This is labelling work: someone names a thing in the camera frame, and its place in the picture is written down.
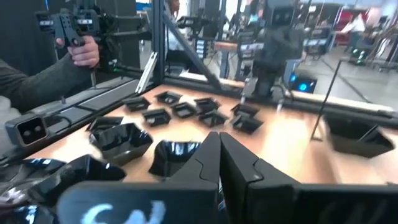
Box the black table-level camera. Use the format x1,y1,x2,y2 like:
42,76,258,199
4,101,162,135
4,112,50,147

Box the black diagonal frame strut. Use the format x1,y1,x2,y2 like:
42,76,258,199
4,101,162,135
163,12,222,91

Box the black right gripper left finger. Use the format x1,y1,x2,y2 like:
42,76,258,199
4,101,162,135
57,131,222,224

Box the black metal wooden rack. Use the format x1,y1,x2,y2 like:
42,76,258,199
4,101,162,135
310,59,343,141

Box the wooden-top workbench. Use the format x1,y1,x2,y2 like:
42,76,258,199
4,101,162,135
213,40,246,79

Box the person's hand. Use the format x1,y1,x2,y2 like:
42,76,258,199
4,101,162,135
55,35,101,68

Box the black teleoperation leader handle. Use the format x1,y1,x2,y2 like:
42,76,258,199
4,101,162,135
34,6,103,48

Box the silver corner bracket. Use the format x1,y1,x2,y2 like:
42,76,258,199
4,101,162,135
135,51,159,94

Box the black upright frame post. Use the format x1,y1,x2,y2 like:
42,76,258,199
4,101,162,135
150,0,166,85

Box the black box with blue light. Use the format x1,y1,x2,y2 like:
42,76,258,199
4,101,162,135
287,73,318,94

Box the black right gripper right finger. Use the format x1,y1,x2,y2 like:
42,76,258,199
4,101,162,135
220,132,398,224

